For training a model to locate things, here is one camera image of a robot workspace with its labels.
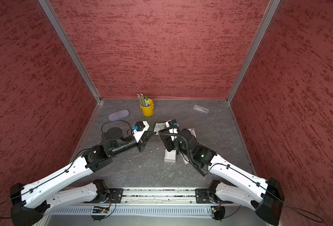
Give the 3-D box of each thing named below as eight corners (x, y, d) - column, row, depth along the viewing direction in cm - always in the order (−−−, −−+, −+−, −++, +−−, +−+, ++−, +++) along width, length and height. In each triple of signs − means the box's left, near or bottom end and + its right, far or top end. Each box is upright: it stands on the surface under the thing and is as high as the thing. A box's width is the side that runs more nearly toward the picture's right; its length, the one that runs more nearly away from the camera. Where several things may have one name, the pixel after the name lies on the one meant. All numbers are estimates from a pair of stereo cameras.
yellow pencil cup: (147, 118, 111) (145, 109, 102) (141, 112, 115) (139, 103, 106) (156, 112, 115) (155, 103, 106) (150, 107, 119) (149, 98, 110)
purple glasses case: (110, 122, 107) (108, 119, 105) (108, 117, 110) (107, 114, 107) (130, 114, 112) (129, 111, 110) (128, 109, 115) (127, 107, 113)
